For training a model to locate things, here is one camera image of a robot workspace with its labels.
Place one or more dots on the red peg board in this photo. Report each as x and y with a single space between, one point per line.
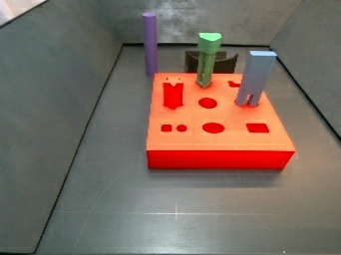
201 131

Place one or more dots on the purple round cylinder peg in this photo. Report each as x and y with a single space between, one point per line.
150 22

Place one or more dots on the black curved block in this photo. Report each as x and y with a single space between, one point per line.
224 63

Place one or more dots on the green shaped peg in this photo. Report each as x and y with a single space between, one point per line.
209 44

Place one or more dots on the blue rectangular peg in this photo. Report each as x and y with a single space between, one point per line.
256 74

